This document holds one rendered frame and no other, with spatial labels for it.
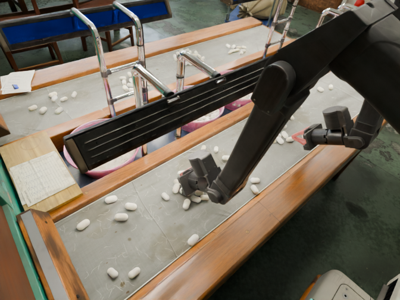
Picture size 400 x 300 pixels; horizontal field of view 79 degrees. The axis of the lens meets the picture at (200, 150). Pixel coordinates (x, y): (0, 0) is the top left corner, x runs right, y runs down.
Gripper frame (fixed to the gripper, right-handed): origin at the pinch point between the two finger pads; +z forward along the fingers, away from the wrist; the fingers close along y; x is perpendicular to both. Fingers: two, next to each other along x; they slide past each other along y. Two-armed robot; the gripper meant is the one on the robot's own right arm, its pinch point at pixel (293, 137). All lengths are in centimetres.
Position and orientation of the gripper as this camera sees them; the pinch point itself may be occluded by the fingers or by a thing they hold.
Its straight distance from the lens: 101.8
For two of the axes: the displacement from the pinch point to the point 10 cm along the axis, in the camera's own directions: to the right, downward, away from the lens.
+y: -7.7, 4.4, -4.7
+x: 3.5, 9.0, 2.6
